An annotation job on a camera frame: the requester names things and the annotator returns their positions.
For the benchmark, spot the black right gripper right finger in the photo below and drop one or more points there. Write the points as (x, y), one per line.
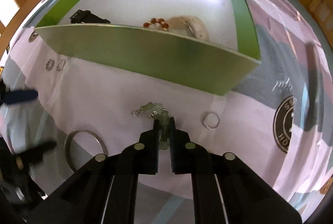
(188, 157)

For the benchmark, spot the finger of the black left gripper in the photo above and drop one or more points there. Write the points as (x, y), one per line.
(18, 96)

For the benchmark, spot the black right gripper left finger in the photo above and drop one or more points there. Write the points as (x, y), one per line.
(124, 169)

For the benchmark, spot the black wrist watch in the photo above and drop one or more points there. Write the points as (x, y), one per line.
(86, 17)

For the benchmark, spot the white wrist watch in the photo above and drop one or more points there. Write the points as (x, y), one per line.
(190, 26)

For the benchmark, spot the small silver flower earring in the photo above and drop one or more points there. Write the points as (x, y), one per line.
(49, 65)

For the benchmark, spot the silver bangle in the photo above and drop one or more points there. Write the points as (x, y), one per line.
(75, 153)

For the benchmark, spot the green cardboard box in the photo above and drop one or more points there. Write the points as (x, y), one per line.
(138, 40)

